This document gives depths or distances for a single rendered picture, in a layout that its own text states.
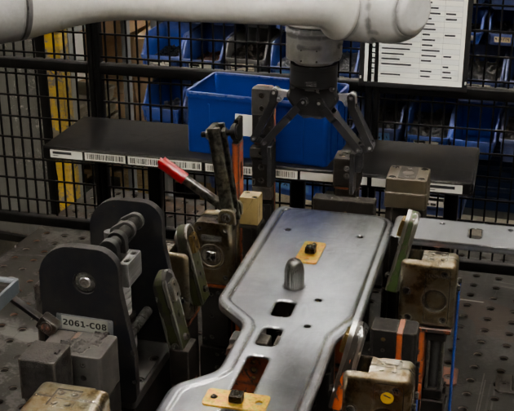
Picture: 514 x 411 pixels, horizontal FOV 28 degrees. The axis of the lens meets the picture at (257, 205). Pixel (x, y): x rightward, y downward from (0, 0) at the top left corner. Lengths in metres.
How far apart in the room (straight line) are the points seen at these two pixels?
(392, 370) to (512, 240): 0.57
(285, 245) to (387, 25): 0.52
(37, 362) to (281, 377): 0.33
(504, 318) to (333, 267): 0.62
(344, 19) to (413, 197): 0.59
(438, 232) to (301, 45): 0.46
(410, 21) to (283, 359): 0.49
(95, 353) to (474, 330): 1.05
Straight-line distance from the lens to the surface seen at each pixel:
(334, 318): 1.53
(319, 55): 1.58
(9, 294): 1.29
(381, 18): 1.40
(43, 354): 1.27
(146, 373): 1.47
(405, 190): 1.92
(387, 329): 1.53
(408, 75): 2.17
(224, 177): 1.70
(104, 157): 2.16
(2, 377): 2.02
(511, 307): 2.26
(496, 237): 1.84
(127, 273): 1.35
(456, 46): 2.15
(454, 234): 1.84
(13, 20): 1.34
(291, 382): 1.38
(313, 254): 1.73
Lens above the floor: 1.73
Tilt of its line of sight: 22 degrees down
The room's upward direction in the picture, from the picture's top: straight up
